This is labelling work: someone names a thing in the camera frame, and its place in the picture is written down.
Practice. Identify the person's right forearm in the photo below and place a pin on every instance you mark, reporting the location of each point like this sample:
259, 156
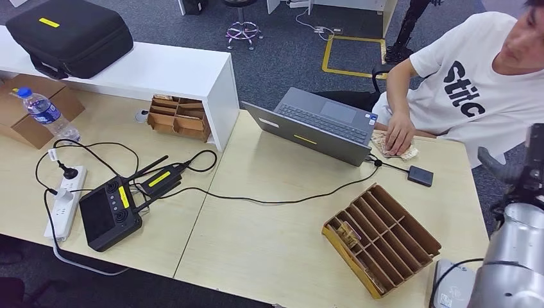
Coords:
401, 100

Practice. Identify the white cabinet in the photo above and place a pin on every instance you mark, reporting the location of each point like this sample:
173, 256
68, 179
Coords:
342, 3

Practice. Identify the black computer tower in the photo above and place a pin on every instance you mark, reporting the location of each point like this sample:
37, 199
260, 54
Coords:
193, 5

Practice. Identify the clear water bottle blue cap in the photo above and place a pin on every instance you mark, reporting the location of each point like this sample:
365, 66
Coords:
47, 114

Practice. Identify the black stand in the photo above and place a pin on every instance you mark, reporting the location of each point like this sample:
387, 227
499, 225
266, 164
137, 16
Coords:
407, 25

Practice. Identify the grey laptop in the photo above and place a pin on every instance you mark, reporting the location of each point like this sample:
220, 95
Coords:
325, 112

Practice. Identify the white desk shelf riser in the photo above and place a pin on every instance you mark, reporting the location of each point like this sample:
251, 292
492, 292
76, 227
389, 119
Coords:
151, 68

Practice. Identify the black remote controller with screen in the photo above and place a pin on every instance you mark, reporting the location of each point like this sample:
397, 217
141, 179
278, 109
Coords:
105, 219

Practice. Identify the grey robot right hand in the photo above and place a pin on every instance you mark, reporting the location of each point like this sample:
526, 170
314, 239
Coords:
531, 183

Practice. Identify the white power strip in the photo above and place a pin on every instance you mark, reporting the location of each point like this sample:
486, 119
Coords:
64, 210

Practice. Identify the yellow floor tape square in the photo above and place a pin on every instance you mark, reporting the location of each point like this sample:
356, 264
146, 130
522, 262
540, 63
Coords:
326, 54

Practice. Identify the brown cardboard box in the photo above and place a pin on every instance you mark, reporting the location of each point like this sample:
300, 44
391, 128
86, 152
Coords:
23, 120

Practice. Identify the black card reader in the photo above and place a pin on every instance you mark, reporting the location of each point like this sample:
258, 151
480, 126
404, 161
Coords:
420, 176

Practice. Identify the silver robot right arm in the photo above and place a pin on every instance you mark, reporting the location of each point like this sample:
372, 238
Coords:
514, 255

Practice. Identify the brown cardboard card organizer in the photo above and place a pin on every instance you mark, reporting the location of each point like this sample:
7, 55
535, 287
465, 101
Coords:
395, 238

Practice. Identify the person's right hand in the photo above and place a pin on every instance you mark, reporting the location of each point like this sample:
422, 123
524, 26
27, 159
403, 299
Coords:
400, 134

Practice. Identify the white partition panel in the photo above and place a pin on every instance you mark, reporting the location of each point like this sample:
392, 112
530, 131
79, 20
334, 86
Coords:
497, 160

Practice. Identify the black carrying case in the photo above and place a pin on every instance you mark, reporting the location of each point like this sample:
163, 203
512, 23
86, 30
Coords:
71, 36

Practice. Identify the round grey desk grommet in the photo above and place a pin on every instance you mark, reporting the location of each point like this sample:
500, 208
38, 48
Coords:
142, 116

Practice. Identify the black office chair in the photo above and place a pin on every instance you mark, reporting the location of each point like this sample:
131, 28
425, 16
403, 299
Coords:
376, 80

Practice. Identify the white charger plug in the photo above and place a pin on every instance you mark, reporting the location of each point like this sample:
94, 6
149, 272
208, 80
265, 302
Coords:
63, 194

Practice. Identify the person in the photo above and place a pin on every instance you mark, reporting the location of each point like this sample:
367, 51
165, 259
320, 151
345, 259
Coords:
467, 85

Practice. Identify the brown cardboard divider tray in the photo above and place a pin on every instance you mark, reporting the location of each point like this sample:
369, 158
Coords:
177, 119

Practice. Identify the black power adapter yellow sticker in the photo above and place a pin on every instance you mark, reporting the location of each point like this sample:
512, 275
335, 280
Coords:
161, 180

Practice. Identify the chrome stool base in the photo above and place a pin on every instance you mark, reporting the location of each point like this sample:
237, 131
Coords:
243, 30

